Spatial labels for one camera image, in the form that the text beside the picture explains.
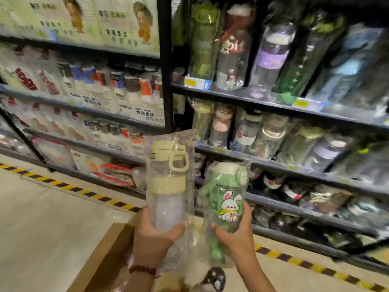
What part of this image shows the person's left hand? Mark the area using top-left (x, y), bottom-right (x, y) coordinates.
top-left (132, 206), bottom-right (186, 270)

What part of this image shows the person's right hand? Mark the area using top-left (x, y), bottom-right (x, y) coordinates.
top-left (211, 200), bottom-right (257, 268)

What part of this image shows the brown cardboard box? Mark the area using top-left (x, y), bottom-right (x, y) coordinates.
top-left (66, 209), bottom-right (183, 292)

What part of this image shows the green rabbit bottle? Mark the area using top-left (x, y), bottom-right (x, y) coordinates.
top-left (199, 159), bottom-right (253, 268)

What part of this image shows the green lid bottle pink handle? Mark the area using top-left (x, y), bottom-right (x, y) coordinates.
top-left (190, 99), bottom-right (215, 142)
top-left (276, 124), bottom-right (324, 166)

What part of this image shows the purple cartoon bottle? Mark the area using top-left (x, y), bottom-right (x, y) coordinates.
top-left (249, 22), bottom-right (297, 99)

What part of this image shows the black metal store shelving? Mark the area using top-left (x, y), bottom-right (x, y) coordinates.
top-left (0, 0), bottom-right (389, 276)

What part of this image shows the red lid bottle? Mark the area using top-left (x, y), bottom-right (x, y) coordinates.
top-left (215, 2), bottom-right (256, 92)

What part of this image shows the pile of clear bagged goods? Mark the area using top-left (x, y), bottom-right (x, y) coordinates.
top-left (132, 167), bottom-right (147, 192)

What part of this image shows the red white bagged item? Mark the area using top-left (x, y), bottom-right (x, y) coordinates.
top-left (94, 163), bottom-right (134, 187)

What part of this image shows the yellow white price label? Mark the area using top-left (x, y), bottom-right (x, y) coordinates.
top-left (184, 76), bottom-right (212, 91)
top-left (291, 97), bottom-right (324, 112)

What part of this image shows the red bead bracelet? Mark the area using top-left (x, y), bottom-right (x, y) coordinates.
top-left (128, 265), bottom-right (158, 277)

